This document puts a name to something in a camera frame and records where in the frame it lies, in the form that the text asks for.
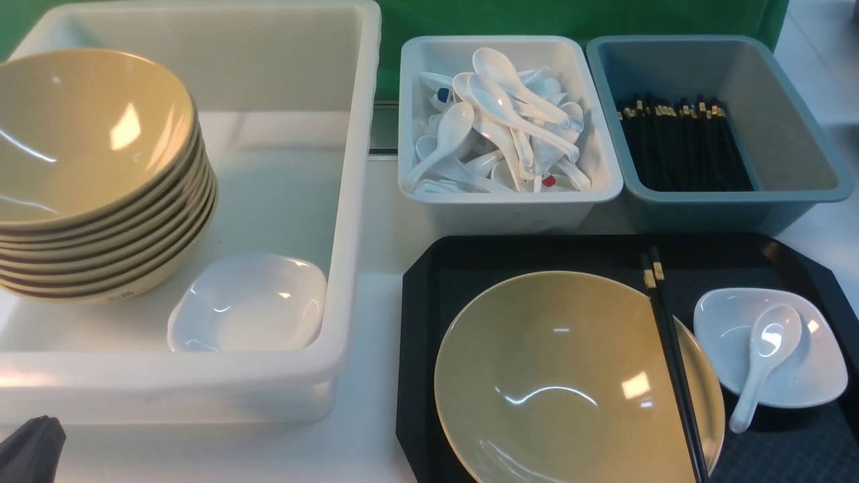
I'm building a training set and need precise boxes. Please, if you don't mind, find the blue-grey chopstick bin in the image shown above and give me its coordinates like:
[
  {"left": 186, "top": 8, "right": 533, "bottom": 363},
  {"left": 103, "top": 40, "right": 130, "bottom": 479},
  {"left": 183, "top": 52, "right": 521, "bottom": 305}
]
[{"left": 587, "top": 36, "right": 854, "bottom": 233}]

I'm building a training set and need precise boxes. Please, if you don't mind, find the white soup spoon top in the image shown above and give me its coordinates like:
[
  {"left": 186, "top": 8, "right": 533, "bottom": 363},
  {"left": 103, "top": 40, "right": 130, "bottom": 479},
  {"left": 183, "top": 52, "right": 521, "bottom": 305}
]
[{"left": 472, "top": 47, "right": 570, "bottom": 127}]

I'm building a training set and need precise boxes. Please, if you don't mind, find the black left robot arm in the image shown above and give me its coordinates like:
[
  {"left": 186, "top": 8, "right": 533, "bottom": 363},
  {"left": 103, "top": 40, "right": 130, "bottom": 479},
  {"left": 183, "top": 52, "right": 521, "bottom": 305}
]
[{"left": 1, "top": 415, "right": 66, "bottom": 482}]

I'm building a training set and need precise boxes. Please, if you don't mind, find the green backdrop cloth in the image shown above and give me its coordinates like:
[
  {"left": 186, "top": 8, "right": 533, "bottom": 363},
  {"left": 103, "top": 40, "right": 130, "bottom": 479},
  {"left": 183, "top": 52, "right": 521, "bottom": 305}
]
[{"left": 0, "top": 0, "right": 791, "bottom": 101}]

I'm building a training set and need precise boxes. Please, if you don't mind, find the bundle of black chopsticks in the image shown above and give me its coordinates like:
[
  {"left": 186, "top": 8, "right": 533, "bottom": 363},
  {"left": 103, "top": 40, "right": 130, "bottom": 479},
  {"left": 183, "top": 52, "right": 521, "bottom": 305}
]
[{"left": 617, "top": 93, "right": 755, "bottom": 192}]

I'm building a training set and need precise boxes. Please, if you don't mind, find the white soup spoon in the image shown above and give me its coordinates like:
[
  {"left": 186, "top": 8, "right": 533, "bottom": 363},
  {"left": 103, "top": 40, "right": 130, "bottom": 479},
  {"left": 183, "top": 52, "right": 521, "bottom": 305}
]
[
  {"left": 466, "top": 73, "right": 580, "bottom": 163},
  {"left": 402, "top": 102, "right": 475, "bottom": 193},
  {"left": 728, "top": 305, "right": 803, "bottom": 434},
  {"left": 472, "top": 47, "right": 570, "bottom": 127}
]

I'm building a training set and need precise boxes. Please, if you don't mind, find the tan noodle bowl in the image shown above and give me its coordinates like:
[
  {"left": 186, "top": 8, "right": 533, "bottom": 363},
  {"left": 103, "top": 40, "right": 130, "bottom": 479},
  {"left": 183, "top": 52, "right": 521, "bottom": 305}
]
[{"left": 434, "top": 271, "right": 695, "bottom": 482}]

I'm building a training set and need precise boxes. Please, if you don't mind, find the pile of white spoons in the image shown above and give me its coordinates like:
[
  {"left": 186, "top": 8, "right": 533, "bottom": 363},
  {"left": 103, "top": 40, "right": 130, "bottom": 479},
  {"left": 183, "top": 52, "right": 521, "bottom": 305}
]
[{"left": 418, "top": 65, "right": 592, "bottom": 192}]

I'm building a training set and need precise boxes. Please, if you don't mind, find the top stacked tan bowl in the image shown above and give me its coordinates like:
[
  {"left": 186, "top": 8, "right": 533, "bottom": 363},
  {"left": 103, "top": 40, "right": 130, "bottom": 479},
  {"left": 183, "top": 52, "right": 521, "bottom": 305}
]
[{"left": 1, "top": 48, "right": 196, "bottom": 231}]

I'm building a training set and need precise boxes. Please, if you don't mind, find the white square dish in tub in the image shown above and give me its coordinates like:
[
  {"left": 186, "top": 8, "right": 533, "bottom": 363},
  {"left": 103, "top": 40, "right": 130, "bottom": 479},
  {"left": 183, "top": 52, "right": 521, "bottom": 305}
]
[{"left": 166, "top": 253, "right": 326, "bottom": 352}]

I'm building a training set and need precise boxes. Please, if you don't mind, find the stack of tan bowls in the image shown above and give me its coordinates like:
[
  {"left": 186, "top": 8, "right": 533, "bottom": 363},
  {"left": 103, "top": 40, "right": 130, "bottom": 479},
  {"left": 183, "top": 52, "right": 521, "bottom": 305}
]
[{"left": 0, "top": 121, "right": 219, "bottom": 304}]

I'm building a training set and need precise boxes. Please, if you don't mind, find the white spoon bin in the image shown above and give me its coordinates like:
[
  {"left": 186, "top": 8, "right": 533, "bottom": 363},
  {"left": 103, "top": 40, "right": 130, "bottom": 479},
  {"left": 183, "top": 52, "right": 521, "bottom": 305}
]
[{"left": 398, "top": 36, "right": 625, "bottom": 236}]

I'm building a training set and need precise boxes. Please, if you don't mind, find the large white plastic tub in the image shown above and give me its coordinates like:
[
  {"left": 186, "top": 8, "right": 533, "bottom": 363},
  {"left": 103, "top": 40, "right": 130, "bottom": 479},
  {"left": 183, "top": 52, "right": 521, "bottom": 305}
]
[{"left": 2, "top": 1, "right": 381, "bottom": 426}]

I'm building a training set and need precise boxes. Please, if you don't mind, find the white square dish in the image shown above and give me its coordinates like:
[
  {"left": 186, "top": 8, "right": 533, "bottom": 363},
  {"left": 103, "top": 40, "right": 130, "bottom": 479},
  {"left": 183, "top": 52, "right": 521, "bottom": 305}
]
[
  {"left": 693, "top": 287, "right": 849, "bottom": 409},
  {"left": 166, "top": 253, "right": 326, "bottom": 352}
]

